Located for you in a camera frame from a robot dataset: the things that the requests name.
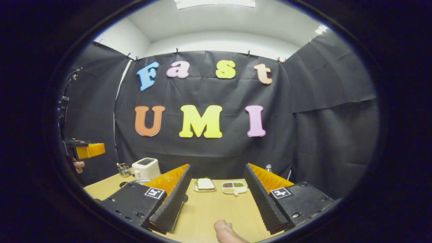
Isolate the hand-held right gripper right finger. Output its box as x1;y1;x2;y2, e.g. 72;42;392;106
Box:
244;163;335;235

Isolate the small wire basket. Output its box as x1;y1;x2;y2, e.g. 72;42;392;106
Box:
117;163;132;178

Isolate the dark stand with cables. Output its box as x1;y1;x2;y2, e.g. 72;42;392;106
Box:
57;67;83;139

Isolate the large ceiling light panel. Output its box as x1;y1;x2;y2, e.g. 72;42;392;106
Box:
174;0;256;10

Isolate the white toaster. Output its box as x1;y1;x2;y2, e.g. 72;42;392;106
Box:
132;158;161;180

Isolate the white sandwich plate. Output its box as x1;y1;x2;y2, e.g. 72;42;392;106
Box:
193;178;217;193

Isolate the row of backdrop clips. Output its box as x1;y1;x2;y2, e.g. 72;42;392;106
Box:
94;37;313;63

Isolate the stainless steel pot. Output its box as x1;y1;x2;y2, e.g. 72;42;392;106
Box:
119;178;189;204

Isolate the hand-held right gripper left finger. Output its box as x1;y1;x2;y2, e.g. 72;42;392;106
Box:
98;164;192;235

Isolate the white divided grain dish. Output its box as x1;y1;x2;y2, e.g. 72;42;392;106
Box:
222;181;248;196

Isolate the white bread sandwich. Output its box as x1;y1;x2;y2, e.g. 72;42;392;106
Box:
197;178;216;190

